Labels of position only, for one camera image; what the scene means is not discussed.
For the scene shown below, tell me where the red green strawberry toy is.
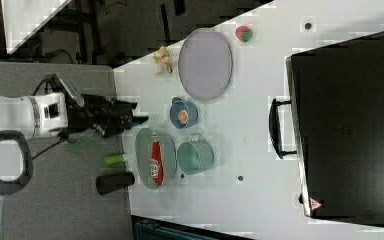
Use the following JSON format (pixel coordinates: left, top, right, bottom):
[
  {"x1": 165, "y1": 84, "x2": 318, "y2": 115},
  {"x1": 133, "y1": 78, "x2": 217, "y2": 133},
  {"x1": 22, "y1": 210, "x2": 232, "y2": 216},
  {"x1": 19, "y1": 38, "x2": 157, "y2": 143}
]
[{"x1": 235, "y1": 26, "x2": 253, "y2": 42}]

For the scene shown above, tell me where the black toaster oven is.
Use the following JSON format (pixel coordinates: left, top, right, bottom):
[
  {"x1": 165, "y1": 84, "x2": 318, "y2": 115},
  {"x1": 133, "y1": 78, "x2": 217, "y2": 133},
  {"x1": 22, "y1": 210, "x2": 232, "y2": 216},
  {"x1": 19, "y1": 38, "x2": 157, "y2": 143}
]
[{"x1": 268, "y1": 31, "x2": 384, "y2": 227}]

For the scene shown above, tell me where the teal green mug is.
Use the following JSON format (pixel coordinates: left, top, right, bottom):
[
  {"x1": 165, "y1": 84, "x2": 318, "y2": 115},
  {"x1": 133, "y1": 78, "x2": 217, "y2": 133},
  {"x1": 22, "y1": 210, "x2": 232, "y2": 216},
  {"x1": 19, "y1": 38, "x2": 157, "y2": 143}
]
[{"x1": 177, "y1": 133, "x2": 214, "y2": 175}]

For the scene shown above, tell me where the black cylindrical cup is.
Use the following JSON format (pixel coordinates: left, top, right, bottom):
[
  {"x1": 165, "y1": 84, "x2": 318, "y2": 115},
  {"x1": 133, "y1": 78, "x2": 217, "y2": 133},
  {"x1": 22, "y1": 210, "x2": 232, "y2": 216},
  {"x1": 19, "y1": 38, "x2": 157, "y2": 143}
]
[{"x1": 95, "y1": 172, "x2": 135, "y2": 195}]

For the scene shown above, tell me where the grey toilet seat shaped frame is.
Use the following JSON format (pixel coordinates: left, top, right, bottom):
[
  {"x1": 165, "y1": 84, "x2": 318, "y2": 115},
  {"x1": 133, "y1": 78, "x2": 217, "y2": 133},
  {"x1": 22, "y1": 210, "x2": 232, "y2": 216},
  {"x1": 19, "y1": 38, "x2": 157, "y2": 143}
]
[{"x1": 0, "y1": 130, "x2": 34, "y2": 195}]

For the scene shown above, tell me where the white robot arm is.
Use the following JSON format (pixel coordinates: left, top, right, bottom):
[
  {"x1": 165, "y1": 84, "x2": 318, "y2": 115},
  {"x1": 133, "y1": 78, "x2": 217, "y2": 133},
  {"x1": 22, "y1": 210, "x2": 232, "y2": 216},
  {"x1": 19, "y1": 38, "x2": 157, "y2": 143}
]
[{"x1": 0, "y1": 93, "x2": 148, "y2": 139}]

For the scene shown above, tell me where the orange slice toy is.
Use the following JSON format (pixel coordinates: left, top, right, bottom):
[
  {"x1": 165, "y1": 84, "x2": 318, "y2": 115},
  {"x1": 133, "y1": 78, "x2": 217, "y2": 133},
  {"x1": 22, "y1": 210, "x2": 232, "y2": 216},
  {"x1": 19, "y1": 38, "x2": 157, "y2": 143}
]
[{"x1": 178, "y1": 110, "x2": 189, "y2": 124}]

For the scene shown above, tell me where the blue bowl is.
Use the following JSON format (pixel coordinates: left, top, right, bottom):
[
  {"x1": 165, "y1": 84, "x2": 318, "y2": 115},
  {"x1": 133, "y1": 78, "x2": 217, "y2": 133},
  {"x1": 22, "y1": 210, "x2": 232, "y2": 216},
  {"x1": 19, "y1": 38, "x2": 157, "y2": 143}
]
[{"x1": 169, "y1": 97, "x2": 198, "y2": 129}]

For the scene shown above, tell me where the large grey round plate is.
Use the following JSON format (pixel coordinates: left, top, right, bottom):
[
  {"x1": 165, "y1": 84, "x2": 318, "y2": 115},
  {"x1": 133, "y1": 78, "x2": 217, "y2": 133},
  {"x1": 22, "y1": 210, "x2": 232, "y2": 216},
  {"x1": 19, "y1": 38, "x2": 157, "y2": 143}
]
[{"x1": 178, "y1": 28, "x2": 233, "y2": 101}]

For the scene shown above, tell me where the red ketchup bottle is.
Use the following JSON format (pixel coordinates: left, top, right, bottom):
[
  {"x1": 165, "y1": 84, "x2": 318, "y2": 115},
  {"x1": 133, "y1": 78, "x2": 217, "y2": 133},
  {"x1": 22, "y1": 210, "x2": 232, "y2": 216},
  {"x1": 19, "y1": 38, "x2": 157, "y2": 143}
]
[{"x1": 150, "y1": 134, "x2": 164, "y2": 186}]

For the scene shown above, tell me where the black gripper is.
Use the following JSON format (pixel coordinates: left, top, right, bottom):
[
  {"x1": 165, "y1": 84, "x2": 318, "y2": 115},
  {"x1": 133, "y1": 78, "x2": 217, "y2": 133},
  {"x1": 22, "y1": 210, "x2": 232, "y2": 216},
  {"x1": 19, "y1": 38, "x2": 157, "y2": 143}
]
[{"x1": 67, "y1": 94, "x2": 149, "y2": 137}]

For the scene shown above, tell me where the small red strawberry toy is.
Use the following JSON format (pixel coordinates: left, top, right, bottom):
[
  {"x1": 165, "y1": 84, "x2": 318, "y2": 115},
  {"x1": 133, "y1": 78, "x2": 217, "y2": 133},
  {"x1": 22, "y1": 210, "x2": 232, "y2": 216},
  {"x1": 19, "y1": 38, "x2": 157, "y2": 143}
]
[{"x1": 172, "y1": 97, "x2": 181, "y2": 103}]

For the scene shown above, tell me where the peeled banana toy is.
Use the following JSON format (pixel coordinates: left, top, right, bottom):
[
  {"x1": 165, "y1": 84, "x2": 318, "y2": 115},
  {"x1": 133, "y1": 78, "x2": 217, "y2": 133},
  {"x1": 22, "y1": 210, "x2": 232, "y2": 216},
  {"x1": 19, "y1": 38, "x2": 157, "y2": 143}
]
[{"x1": 153, "y1": 46, "x2": 173, "y2": 76}]

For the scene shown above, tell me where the green pear toy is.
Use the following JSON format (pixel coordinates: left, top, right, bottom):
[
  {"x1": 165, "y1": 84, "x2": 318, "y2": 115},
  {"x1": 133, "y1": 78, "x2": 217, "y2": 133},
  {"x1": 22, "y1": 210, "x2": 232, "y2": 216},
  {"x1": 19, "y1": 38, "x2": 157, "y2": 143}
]
[{"x1": 104, "y1": 154, "x2": 126, "y2": 166}]

